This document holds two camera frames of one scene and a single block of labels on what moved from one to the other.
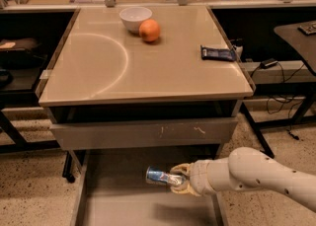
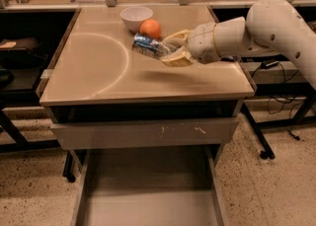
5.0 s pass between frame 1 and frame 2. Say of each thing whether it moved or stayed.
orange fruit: stayed
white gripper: moved
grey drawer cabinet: stayed
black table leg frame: stayed
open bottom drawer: stayed
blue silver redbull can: moved
